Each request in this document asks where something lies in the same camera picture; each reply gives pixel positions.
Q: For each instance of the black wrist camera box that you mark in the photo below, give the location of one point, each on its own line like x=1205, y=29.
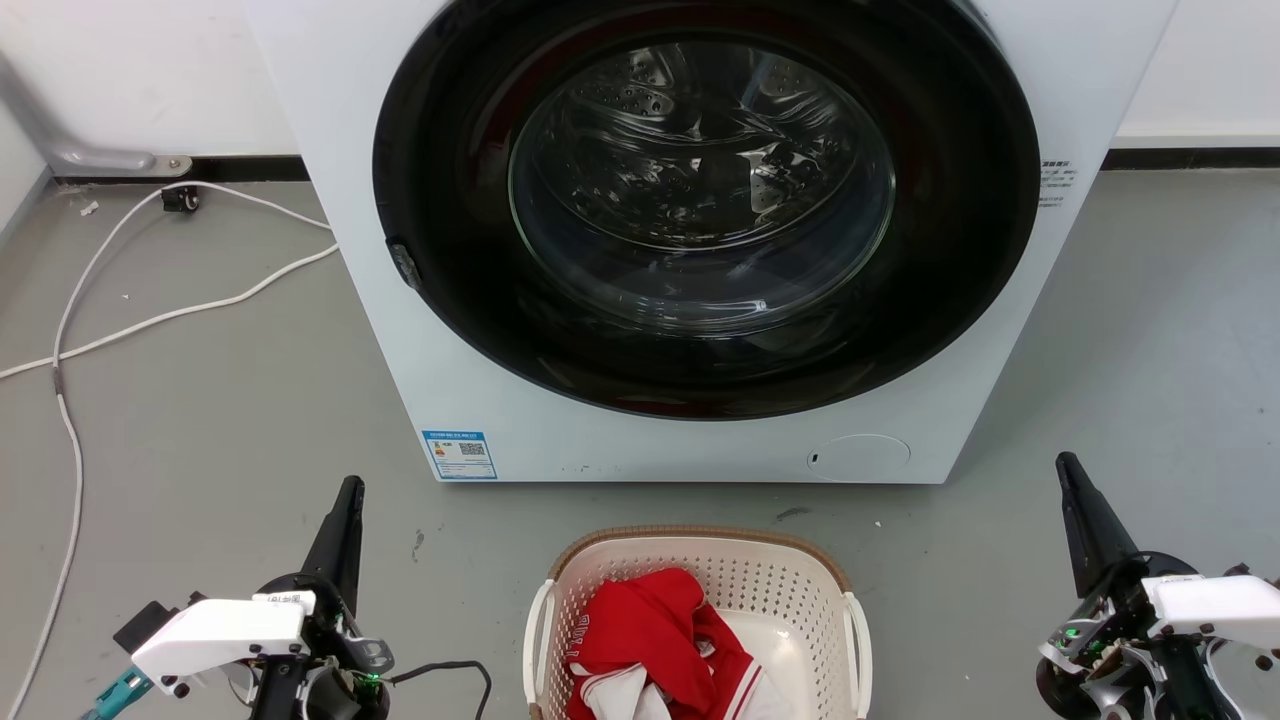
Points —
x=150, y=622

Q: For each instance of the red garment with white trim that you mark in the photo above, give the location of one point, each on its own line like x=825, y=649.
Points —
x=650, y=630

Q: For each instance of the cream perforated laundry basket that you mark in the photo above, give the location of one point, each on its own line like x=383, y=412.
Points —
x=770, y=590

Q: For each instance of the black round washing machine door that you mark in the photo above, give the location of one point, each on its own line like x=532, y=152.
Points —
x=480, y=280

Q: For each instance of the small printed text sticker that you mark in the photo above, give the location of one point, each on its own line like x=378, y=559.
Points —
x=1054, y=182

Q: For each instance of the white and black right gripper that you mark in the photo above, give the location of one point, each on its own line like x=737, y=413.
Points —
x=1190, y=620

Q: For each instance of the round white filter cover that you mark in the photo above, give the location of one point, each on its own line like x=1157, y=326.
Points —
x=860, y=457

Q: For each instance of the blue energy label sticker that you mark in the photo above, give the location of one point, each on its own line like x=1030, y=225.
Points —
x=459, y=454

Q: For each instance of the white front-load washing machine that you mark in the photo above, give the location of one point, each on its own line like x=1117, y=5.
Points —
x=520, y=440

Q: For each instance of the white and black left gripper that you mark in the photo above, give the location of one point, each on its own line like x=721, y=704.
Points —
x=225, y=635

